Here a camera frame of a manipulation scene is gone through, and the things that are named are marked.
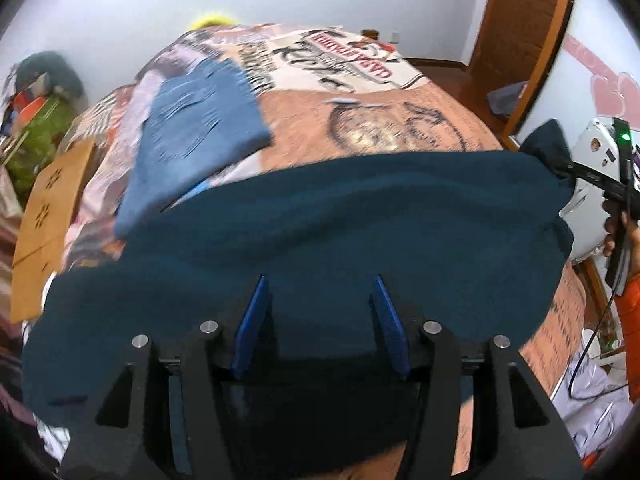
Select dark teal fleece pants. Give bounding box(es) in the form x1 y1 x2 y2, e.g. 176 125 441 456
20 119 575 480

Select orange sleeve forearm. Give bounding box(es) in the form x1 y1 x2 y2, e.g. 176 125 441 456
615 275 640 403

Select person's right hand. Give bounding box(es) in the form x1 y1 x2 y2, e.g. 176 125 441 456
602 200 640 282

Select bamboo folding lap table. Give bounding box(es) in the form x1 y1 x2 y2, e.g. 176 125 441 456
10 139 96 324

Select brown wooden door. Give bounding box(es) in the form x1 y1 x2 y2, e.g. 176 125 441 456
468 0 574 145

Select folded blue jeans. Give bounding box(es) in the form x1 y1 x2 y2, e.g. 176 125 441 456
114 58 271 238

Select green patterned storage bag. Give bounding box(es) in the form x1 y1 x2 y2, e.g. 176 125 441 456
3 94 76 205

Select printed newspaper-pattern bedspread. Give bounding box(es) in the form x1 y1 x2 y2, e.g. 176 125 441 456
60 23 587 480

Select grey-green plush toy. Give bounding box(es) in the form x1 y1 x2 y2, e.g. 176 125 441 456
15 51 84 100

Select yellow pillow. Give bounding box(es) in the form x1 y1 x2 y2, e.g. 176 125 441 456
189 13 238 30

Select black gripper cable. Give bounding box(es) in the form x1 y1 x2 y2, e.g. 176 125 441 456
566 286 630 402

